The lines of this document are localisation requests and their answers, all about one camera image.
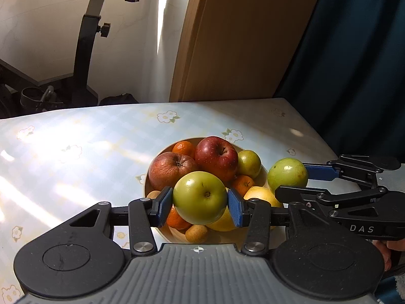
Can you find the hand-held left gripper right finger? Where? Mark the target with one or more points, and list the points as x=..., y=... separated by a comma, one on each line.
x=235, y=209

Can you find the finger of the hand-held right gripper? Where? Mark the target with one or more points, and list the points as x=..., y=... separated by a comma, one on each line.
x=300, y=194
x=322, y=172

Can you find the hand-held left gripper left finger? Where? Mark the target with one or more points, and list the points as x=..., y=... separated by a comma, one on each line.
x=165, y=207

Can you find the round green fruit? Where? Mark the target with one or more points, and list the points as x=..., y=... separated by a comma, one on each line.
x=286, y=174

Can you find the large yellow orange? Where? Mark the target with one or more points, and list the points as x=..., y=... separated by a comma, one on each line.
x=261, y=196

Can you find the cream round plate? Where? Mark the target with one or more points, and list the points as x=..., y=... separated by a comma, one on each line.
x=174, y=236

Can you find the large green apple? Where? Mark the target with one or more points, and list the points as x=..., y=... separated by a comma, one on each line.
x=199, y=198

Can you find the small tan round fruit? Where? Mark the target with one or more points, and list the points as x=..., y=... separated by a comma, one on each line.
x=196, y=233
x=153, y=194

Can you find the person's right hand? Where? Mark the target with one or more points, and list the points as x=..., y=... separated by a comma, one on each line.
x=386, y=256

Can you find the small orange tangerine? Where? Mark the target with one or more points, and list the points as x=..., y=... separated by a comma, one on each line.
x=242, y=184
x=175, y=220
x=183, y=148

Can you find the wrinkled brownish red apple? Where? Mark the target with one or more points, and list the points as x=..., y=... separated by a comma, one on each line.
x=167, y=169

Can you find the small yellow-green fruit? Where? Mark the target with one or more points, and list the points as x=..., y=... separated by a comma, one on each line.
x=250, y=164

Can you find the shiny dark red apple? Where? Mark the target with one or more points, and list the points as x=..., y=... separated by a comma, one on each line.
x=216, y=158

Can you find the white fluffy cloth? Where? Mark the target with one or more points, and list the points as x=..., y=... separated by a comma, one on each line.
x=401, y=286

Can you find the floral checked tablecloth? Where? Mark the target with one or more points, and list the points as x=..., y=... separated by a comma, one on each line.
x=79, y=152

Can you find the dark blue curtain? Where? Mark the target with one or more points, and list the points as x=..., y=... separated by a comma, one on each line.
x=354, y=69

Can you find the brown wooden panel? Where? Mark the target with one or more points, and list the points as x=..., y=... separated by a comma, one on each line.
x=237, y=38

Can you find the black exercise bike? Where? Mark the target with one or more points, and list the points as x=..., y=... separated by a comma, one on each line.
x=84, y=53

